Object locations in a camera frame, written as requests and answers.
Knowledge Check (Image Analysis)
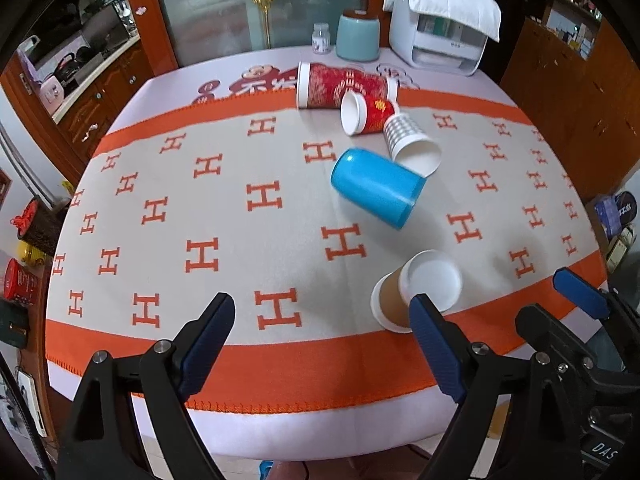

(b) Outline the red tin can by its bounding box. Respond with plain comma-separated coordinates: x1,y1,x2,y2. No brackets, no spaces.
5,258,39,306

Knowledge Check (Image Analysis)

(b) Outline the orange patterned blanket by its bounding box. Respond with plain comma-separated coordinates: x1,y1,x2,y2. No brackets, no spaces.
45,87,609,416

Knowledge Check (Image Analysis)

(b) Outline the white countertop appliance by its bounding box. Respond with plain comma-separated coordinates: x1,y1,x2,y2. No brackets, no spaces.
389,0,488,77

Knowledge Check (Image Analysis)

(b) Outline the brown paper cup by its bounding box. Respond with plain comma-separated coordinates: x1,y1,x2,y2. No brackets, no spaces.
370,250,463,334

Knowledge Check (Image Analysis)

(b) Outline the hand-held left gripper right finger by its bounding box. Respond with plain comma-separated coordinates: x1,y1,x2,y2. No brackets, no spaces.
407,295,586,480

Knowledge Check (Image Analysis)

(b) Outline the dark jar with red knot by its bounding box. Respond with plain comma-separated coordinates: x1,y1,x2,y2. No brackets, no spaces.
12,195,72,254

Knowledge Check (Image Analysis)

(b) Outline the tall red paper cup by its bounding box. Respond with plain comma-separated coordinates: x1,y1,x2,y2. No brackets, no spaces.
296,61,400,110

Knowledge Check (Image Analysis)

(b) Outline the wooden kitchen cabinet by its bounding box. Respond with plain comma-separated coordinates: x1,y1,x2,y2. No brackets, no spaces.
0,40,157,173

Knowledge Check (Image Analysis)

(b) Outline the wall shelf with small items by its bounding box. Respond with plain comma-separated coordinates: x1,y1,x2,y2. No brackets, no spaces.
535,0,610,61

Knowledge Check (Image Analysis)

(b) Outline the small red paper cup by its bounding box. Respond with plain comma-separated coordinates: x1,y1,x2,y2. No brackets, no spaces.
340,91,401,137

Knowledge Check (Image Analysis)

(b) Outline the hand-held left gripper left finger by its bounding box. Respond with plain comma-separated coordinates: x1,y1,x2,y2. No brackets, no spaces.
57,291,236,480

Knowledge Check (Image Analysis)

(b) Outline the frosted glass door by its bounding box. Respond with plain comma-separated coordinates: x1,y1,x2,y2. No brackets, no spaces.
150,0,388,67

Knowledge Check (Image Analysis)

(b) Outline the blue box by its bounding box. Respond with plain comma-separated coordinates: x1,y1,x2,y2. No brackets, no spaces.
594,195,624,239

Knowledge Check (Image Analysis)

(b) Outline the small white bottle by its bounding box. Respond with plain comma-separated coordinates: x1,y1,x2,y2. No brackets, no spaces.
312,23,331,56

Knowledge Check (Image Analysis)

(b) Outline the pale printed tablecloth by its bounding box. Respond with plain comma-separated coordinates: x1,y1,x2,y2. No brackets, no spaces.
100,45,506,461

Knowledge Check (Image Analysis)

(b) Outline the white patterned paper cup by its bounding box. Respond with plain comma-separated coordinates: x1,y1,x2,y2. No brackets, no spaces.
383,113,443,178

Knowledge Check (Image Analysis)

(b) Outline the teal canister with brown lid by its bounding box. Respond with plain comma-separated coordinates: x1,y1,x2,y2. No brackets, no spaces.
335,10,382,62

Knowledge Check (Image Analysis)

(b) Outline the wooden side cabinet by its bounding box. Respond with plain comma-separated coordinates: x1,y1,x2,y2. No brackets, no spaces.
500,15,640,203

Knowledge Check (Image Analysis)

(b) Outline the white power adapter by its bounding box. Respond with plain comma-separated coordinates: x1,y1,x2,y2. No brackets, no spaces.
17,370,49,438

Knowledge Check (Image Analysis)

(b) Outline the blue cup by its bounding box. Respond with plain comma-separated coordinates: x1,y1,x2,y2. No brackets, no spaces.
330,148,427,231

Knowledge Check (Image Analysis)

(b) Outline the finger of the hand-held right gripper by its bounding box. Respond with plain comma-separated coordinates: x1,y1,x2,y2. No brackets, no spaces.
515,304,608,381
552,267,640,346

